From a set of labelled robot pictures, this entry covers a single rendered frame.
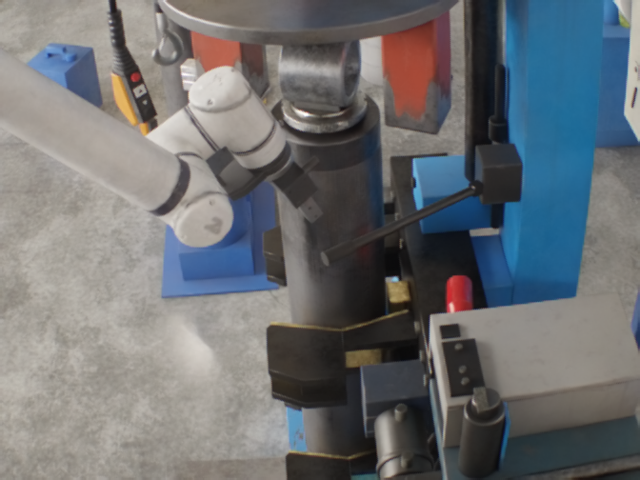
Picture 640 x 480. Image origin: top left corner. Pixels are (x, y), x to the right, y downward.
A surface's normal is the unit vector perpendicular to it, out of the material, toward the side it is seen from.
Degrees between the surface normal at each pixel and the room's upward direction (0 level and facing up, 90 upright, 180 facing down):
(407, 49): 90
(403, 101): 90
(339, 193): 90
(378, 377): 0
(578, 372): 0
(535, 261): 90
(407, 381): 0
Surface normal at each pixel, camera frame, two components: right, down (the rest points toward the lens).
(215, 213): 0.51, 0.48
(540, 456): -0.07, -0.77
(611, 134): 0.05, 0.63
